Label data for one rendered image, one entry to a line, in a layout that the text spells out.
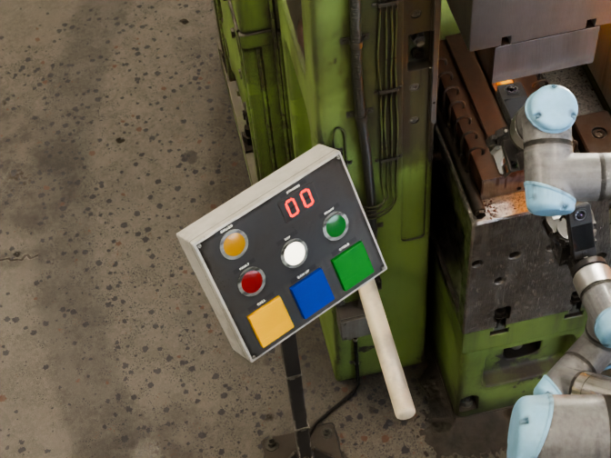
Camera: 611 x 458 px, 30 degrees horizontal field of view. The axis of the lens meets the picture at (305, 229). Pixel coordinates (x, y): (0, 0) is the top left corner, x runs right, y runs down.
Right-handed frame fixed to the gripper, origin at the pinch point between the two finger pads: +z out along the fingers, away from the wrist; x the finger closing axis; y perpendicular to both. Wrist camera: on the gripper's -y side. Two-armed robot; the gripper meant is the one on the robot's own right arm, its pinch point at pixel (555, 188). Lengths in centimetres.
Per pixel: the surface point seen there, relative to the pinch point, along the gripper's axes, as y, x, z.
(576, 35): -33.4, 3.6, 8.1
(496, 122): 2.4, -4.8, 22.5
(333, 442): 100, -50, 7
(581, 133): 3.7, 11.8, 15.6
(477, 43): -37.0, -15.5, 8.1
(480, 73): 2.2, -3.7, 37.3
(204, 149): 99, -67, 120
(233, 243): -15, -66, -8
